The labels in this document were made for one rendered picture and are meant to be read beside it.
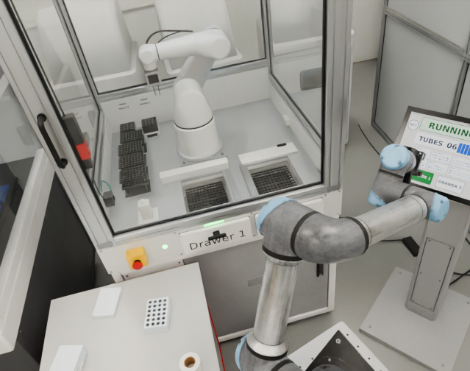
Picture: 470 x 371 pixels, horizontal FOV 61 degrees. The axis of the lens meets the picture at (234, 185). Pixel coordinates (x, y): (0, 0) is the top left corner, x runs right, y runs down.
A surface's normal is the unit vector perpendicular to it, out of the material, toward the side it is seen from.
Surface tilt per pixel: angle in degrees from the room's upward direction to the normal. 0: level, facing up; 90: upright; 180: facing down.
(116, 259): 90
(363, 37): 90
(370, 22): 90
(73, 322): 0
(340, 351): 43
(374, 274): 1
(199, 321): 0
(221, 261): 90
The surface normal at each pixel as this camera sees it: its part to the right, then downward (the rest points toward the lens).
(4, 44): 0.22, 0.60
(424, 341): -0.15, -0.74
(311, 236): -0.38, -0.16
